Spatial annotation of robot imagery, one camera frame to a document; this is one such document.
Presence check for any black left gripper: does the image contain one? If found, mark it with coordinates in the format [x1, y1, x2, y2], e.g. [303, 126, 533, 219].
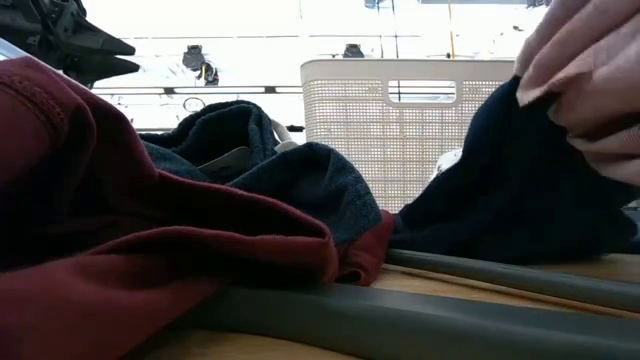
[0, 0, 141, 87]

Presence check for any maroon cloth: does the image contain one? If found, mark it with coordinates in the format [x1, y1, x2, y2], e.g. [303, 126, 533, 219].
[0, 55, 395, 360]

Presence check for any dark blue heathered hoodie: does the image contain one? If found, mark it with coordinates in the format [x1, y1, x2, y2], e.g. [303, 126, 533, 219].
[138, 99, 384, 246]

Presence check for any white handwritten paper tag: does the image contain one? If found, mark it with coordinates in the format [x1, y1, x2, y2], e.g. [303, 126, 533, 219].
[429, 148, 464, 181]

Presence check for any navy underwear cloth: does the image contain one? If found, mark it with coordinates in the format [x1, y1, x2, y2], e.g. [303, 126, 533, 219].
[392, 75, 640, 265]

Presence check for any pink cloth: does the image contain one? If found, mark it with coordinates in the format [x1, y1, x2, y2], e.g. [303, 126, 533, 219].
[513, 0, 640, 187]

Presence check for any black ceiling-hung device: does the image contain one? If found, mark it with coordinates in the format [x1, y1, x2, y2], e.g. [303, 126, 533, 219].
[181, 43, 220, 87]

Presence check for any clear plastic bin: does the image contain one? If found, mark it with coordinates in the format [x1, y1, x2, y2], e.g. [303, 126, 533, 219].
[0, 37, 31, 64]

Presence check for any grey hoodie neck label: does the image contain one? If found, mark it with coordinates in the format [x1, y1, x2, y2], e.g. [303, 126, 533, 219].
[197, 146, 253, 184]

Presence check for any white perforated plastic basket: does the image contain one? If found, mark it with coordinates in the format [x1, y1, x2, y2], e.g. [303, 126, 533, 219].
[300, 58, 517, 214]

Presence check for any white hoodie drawstring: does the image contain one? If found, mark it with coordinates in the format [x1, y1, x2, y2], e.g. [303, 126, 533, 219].
[269, 118, 300, 154]

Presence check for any yellow hanging cord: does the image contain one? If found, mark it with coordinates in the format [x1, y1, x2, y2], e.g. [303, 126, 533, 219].
[447, 0, 456, 60]

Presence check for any grey plastic frame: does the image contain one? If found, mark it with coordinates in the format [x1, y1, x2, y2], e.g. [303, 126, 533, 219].
[169, 248, 640, 360]

